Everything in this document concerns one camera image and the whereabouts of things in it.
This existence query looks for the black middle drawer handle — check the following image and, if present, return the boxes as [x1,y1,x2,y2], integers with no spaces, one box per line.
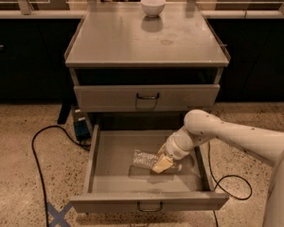
[136,201,163,213]

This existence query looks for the dark counter with cabinets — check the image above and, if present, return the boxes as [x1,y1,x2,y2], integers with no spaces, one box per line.
[0,17,284,102]

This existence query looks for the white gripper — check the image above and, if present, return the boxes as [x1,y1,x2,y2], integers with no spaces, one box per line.
[152,130,193,173]

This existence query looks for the white ceramic bowl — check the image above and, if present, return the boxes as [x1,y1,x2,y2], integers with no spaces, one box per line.
[140,0,166,17]

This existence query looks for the blue power box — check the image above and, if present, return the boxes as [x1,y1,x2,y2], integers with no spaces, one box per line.
[72,106,90,141]

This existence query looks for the grey metal drawer cabinet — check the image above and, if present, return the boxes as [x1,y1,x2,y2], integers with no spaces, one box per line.
[65,2,229,131]

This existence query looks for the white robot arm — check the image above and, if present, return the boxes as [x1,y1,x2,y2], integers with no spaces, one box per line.
[152,110,284,227]

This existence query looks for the black drawer handle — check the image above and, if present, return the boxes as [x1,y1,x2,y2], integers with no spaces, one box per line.
[136,93,160,100]
[136,201,163,213]

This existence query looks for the blue tape cross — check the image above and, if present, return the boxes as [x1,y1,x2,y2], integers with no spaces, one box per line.
[47,202,72,227]

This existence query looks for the clear plastic water bottle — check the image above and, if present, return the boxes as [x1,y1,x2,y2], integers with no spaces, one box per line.
[132,149,182,173]

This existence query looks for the black upper drawer handle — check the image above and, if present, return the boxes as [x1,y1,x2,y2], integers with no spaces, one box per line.
[136,93,160,100]

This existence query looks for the closed grey upper drawer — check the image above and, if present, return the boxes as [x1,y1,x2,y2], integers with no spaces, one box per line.
[74,84,220,113]

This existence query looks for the open grey middle drawer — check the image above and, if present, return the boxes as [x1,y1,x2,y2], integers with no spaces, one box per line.
[70,127,229,213]

